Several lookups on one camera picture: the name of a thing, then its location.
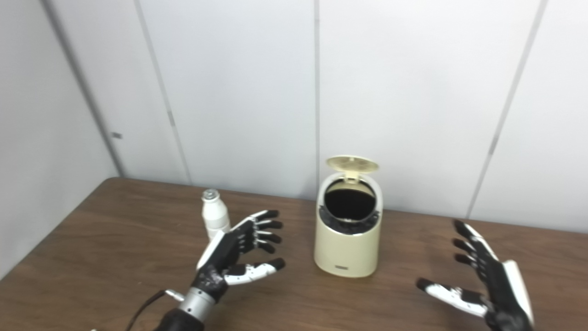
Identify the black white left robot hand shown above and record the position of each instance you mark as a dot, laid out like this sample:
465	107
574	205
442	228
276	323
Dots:
220	257

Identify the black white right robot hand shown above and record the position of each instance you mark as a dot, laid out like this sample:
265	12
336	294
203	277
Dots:
503	294

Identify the small white plastic bottle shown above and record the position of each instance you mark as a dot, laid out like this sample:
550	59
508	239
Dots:
215	216

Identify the cream-colored lidded bin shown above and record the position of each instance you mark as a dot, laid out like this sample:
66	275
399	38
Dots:
347	250

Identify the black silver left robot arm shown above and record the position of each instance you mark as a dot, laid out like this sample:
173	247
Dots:
195	305

